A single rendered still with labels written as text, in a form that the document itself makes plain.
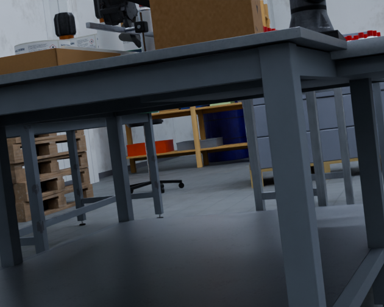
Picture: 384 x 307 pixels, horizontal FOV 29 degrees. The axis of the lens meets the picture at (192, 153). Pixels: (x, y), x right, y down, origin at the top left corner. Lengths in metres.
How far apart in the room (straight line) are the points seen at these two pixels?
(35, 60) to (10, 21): 7.63
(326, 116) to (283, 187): 5.46
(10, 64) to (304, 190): 0.68
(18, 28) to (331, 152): 4.31
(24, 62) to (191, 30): 0.41
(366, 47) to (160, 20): 0.49
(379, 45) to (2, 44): 7.40
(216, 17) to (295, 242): 0.61
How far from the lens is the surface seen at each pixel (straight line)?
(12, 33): 9.24
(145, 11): 2.34
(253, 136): 3.77
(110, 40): 2.69
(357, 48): 1.85
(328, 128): 6.87
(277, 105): 1.41
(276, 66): 1.41
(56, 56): 1.59
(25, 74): 1.60
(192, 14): 1.79
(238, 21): 1.77
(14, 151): 6.46
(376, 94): 4.57
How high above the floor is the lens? 0.69
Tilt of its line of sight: 3 degrees down
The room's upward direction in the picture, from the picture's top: 7 degrees counter-clockwise
